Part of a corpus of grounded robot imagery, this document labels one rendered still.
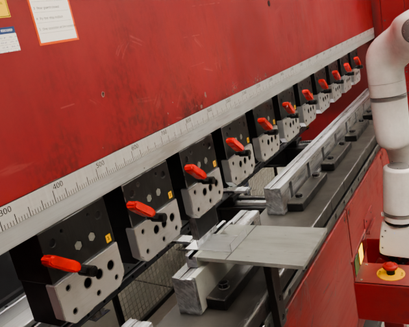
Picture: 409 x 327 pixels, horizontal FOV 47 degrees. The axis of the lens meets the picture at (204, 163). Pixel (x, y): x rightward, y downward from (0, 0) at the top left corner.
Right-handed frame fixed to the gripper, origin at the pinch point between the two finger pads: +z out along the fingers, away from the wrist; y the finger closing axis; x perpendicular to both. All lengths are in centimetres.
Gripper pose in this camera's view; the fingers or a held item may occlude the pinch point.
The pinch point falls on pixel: (398, 268)
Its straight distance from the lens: 151.0
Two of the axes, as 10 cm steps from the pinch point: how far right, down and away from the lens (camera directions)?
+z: 1.2, 9.4, 3.0
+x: 4.5, -3.3, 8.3
